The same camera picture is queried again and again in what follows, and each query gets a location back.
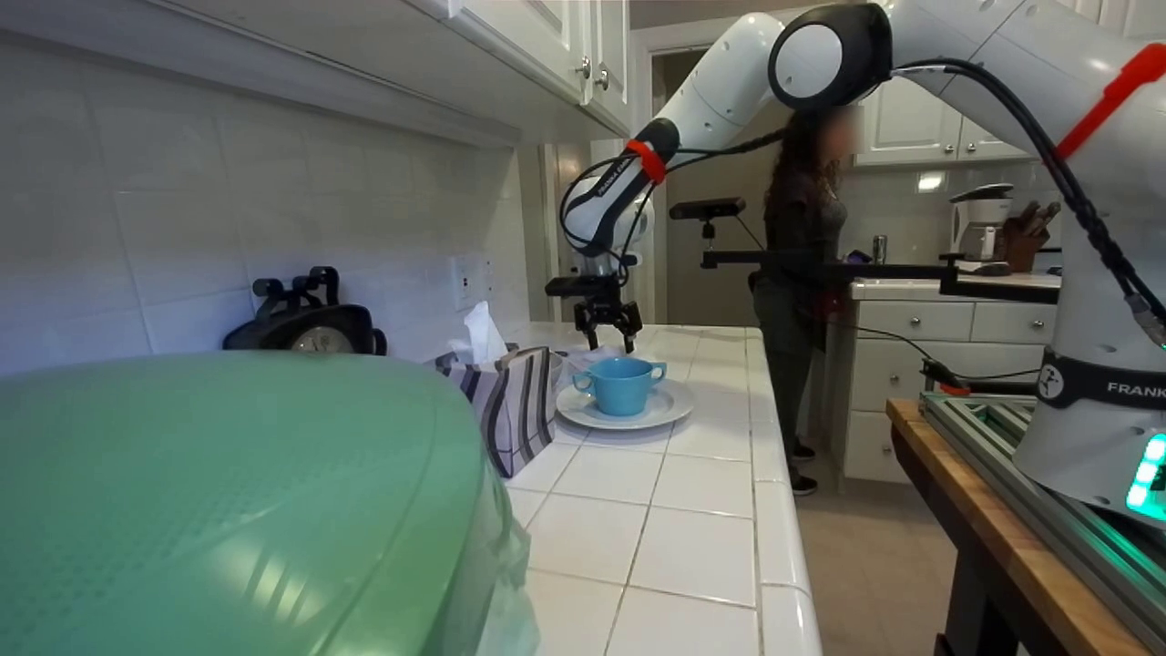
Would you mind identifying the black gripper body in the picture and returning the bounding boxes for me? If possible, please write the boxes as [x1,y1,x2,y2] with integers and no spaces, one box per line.
[545,272,639,336]

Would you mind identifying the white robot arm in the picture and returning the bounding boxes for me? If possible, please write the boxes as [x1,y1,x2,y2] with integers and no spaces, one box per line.
[556,0,1166,528]

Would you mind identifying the teal ceramic cup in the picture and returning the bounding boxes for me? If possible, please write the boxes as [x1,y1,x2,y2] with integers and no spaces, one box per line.
[570,359,667,419]

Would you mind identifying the white round plate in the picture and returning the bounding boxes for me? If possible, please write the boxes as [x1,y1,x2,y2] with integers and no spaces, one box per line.
[553,384,695,434]

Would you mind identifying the striped tissue box holder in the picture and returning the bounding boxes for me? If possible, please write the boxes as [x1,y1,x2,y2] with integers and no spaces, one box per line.
[433,302,564,479]

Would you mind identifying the person in dark clothes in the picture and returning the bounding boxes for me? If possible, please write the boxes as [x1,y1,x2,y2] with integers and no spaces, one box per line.
[750,106,856,494]

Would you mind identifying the white upper cabinets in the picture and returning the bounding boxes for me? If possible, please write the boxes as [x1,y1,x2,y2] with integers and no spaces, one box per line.
[140,0,637,153]

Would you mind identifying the white lower cabinet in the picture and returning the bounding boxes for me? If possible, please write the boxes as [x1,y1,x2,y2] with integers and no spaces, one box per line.
[841,276,1056,485]

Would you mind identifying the black apple-shaped clock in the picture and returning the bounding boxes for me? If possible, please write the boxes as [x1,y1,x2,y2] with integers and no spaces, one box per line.
[220,265,387,359]

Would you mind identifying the white coffee maker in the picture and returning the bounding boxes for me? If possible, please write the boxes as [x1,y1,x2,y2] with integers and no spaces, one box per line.
[950,183,1012,263]

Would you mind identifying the wooden knife block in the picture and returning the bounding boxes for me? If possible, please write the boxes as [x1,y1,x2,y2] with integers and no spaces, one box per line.
[995,202,1060,272]

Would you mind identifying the wooden side table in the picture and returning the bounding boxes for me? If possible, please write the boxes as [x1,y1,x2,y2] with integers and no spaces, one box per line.
[885,393,1166,656]

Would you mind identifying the black camera on stand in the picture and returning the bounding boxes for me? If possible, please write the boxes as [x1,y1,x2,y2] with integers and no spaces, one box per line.
[667,198,761,270]

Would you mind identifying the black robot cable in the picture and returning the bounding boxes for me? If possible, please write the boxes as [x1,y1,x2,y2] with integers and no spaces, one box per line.
[897,54,1166,349]

